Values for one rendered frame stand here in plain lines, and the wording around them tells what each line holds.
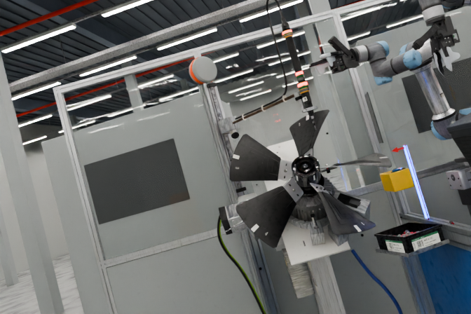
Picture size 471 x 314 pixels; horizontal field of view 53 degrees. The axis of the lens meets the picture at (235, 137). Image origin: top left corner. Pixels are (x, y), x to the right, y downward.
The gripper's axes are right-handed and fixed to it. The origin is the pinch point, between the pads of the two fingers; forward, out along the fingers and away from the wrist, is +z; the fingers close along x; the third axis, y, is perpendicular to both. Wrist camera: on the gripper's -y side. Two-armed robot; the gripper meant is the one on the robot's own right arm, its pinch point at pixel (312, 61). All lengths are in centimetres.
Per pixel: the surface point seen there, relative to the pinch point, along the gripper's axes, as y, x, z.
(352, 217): 68, -17, 10
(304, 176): 47, -6, 21
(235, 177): 40, 18, 44
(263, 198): 51, -4, 39
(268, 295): 106, 62, 37
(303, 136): 30.3, 14.4, 9.0
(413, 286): 100, -15, -7
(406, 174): 61, 14, -35
